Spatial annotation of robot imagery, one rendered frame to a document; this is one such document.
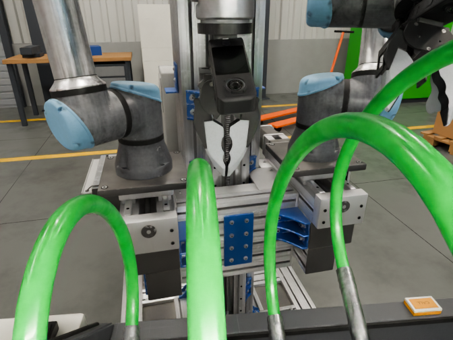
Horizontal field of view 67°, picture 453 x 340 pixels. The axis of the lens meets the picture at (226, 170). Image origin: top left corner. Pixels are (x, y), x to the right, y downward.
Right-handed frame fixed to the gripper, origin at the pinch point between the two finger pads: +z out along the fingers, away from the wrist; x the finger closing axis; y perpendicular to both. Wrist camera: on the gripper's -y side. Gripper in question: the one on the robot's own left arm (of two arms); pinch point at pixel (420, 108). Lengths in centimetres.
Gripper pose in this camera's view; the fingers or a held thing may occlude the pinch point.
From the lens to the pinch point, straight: 52.2
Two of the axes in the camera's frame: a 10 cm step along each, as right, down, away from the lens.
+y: -0.7, 3.1, 9.5
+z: -2.4, 9.2, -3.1
